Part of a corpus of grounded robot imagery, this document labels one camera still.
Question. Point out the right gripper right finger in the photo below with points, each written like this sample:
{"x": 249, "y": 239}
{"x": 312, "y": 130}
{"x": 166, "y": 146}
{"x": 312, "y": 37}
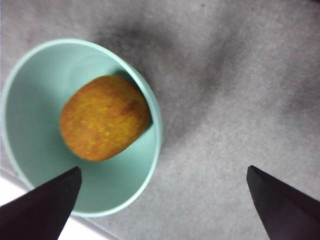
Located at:
{"x": 287, "y": 212}

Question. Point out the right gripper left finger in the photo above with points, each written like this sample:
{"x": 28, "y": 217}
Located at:
{"x": 42, "y": 210}

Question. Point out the teal ribbed bowl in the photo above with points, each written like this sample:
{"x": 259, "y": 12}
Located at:
{"x": 37, "y": 112}

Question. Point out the brown kiwi fruit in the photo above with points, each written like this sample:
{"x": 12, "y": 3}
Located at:
{"x": 105, "y": 120}

